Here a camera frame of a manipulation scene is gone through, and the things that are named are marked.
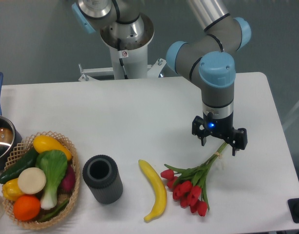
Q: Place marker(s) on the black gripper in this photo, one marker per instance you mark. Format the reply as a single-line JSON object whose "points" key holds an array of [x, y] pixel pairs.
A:
{"points": [[220, 128]]}

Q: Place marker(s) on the red tulip bouquet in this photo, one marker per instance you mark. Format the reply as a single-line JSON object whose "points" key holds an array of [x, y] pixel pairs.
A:
{"points": [[189, 185]]}

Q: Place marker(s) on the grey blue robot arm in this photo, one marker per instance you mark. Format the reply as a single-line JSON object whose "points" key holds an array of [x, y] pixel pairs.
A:
{"points": [[208, 64]]}

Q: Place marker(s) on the yellow banana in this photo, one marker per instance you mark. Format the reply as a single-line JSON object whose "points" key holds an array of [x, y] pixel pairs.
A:
{"points": [[159, 189]]}

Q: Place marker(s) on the black device at table edge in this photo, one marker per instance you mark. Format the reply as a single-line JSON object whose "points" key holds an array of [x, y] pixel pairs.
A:
{"points": [[294, 209]]}

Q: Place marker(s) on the dark grey ribbed vase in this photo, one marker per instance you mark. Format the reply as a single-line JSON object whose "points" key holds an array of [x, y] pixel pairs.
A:
{"points": [[101, 175]]}

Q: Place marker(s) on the purple sweet potato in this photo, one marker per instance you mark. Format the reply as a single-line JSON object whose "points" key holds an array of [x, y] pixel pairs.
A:
{"points": [[68, 181]]}

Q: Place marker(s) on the green bok choy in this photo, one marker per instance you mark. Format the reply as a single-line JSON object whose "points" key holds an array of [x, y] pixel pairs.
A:
{"points": [[54, 165]]}

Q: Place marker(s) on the yellow squash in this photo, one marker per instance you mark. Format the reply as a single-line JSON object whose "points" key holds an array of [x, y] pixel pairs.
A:
{"points": [[44, 143]]}

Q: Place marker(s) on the green bean pod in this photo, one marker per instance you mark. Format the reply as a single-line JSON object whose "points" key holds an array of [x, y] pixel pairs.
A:
{"points": [[55, 212]]}

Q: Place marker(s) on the green cucumber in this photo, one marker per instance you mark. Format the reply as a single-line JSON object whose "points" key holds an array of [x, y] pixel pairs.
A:
{"points": [[28, 160]]}

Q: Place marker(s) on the white round radish slice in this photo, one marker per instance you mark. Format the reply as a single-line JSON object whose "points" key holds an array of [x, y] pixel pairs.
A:
{"points": [[31, 180]]}

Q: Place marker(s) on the orange fruit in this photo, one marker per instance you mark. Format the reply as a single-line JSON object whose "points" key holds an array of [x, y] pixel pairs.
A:
{"points": [[26, 207]]}

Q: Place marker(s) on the yellow bell pepper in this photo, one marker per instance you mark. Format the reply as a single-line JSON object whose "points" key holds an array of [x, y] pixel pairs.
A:
{"points": [[11, 190]]}

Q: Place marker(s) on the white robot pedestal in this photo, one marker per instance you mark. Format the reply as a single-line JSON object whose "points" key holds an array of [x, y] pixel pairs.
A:
{"points": [[128, 46]]}

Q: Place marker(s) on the blue handled saucepan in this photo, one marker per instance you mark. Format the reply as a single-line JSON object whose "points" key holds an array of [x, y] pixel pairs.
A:
{"points": [[9, 136]]}

